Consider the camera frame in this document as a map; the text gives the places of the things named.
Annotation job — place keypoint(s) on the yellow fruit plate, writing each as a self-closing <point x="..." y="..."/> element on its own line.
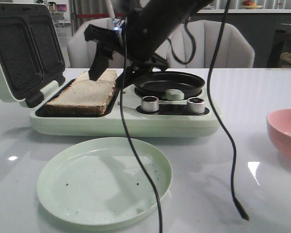
<point x="249" y="4"/>

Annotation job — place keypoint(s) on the green breakfast maker base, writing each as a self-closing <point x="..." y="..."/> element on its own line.
<point x="114" y="120"/>

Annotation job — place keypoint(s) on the right grey upholstered chair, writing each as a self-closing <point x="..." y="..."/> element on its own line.
<point x="234" y="50"/>

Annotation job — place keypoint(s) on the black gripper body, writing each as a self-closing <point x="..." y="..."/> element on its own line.
<point x="138" y="36"/>

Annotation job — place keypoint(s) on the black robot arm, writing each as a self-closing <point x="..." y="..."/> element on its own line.
<point x="173" y="13"/>

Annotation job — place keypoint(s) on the silver control knob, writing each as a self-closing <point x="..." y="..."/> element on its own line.
<point x="150" y="104"/>
<point x="195" y="105"/>

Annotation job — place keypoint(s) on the bread slice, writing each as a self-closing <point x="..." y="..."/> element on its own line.
<point x="83" y="97"/>
<point x="107" y="75"/>

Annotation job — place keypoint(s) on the light green round plate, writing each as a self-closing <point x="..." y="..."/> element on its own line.
<point x="105" y="183"/>

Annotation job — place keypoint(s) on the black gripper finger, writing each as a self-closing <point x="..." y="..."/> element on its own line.
<point x="101" y="61"/>
<point x="136" y="68"/>

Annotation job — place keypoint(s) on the left silver control knob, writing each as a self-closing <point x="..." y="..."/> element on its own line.
<point x="150" y="104"/>

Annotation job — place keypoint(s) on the green breakfast maker lid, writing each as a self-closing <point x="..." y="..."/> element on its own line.
<point x="31" y="60"/>

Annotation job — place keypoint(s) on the pink bowl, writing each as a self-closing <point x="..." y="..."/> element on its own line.
<point x="279" y="130"/>

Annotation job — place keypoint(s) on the left grey upholstered chair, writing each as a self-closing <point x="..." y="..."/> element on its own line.
<point x="81" y="53"/>

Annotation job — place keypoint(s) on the black round frying pan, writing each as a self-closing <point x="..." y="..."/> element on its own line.
<point x="156" y="83"/>

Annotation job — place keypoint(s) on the grey upholstered chair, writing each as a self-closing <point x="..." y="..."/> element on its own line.
<point x="81" y="53"/>
<point x="234" y="50"/>

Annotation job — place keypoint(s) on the right silver control knob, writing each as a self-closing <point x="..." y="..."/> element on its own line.
<point x="195" y="105"/>

